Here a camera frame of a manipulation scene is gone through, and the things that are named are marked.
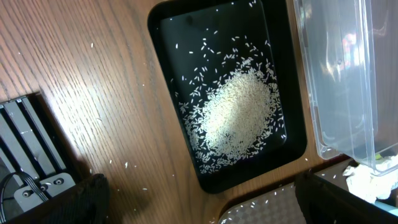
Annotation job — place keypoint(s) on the black waste tray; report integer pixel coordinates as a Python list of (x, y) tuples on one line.
[(280, 152)]

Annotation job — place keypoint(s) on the light blue bowl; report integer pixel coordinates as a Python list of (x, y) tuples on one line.
[(386, 207)]

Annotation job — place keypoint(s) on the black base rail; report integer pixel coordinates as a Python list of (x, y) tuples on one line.
[(35, 165)]

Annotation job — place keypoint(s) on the white rice pile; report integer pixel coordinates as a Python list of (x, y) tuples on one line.
[(224, 82)]

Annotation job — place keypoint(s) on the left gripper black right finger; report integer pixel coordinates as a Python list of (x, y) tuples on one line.
[(323, 202)]

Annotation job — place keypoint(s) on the white paper napkin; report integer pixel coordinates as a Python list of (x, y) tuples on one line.
[(363, 182)]

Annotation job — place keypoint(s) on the clear plastic bin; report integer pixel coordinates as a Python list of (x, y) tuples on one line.
[(349, 51)]

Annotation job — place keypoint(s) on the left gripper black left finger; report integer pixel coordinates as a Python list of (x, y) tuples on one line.
[(85, 203)]

